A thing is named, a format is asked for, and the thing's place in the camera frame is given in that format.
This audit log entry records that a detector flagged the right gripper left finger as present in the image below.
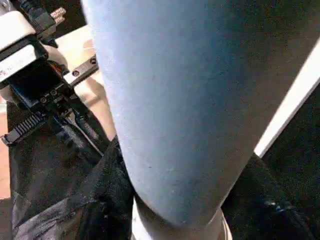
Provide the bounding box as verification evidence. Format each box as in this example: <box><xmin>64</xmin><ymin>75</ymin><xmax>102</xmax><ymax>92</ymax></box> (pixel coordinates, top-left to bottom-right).
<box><xmin>11</xmin><ymin>135</ymin><xmax>137</xmax><ymax>240</ymax></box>

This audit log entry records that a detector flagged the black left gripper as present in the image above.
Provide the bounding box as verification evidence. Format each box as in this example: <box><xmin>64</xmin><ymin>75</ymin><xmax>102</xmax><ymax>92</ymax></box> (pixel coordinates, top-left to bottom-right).
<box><xmin>0</xmin><ymin>42</ymin><xmax>112</xmax><ymax>156</ymax></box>

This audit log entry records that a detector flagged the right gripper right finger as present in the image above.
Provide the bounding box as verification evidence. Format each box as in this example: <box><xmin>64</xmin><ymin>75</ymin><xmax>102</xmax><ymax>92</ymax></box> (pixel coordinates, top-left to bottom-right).
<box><xmin>220</xmin><ymin>152</ymin><xmax>320</xmax><ymax>240</ymax></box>

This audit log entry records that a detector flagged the black table mat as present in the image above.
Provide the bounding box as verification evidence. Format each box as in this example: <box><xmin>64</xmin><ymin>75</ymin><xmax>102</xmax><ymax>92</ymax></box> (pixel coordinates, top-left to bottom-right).
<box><xmin>0</xmin><ymin>0</ymin><xmax>320</xmax><ymax>240</ymax></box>

